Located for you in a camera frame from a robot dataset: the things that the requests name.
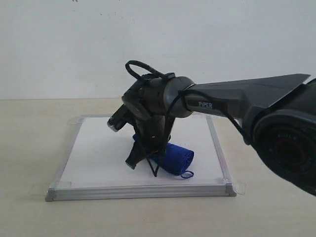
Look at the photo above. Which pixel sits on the clear tape front right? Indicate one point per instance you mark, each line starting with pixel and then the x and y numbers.
pixel 240 186

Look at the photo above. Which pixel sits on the white whiteboard with aluminium frame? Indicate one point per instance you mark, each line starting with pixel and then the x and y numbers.
pixel 94 166

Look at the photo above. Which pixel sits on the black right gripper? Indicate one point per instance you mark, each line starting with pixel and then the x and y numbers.
pixel 151 136

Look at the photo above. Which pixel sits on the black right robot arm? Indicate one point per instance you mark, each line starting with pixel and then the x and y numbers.
pixel 276 116

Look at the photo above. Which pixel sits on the clear tape front left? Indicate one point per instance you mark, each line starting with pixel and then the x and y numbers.
pixel 43 189

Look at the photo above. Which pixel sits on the black wrist camera with heatsink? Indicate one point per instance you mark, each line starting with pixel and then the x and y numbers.
pixel 119 118

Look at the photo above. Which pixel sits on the blue cloth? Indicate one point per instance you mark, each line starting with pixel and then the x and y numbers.
pixel 176 161

